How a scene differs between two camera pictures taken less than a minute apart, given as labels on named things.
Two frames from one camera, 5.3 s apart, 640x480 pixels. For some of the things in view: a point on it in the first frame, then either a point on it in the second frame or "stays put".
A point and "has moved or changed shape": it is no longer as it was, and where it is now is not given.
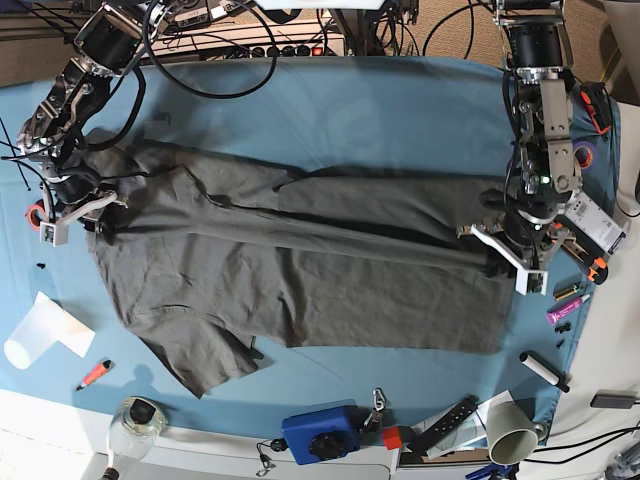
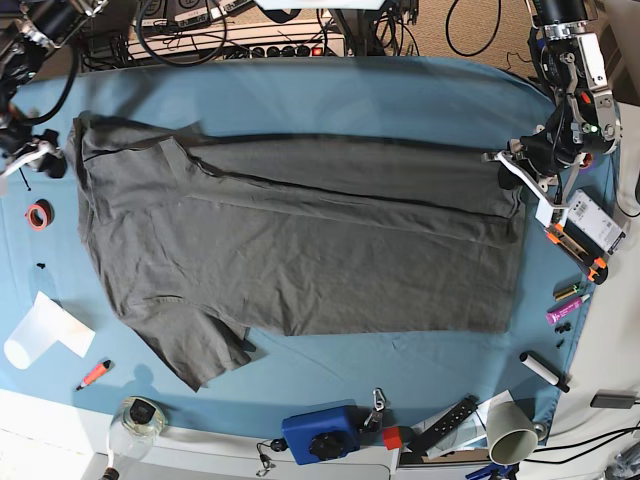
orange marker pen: x=95 y=374 stays put
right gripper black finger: x=497 y=266 → x=507 y=179
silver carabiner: x=379 y=399 stays put
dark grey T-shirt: x=207 y=258 has moved or changed shape
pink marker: x=555 y=312 stays put
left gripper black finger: x=105 y=226 → x=54 y=163
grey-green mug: x=512 y=437 stays put
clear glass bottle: x=133 y=430 stays put
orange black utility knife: x=591 y=258 stays put
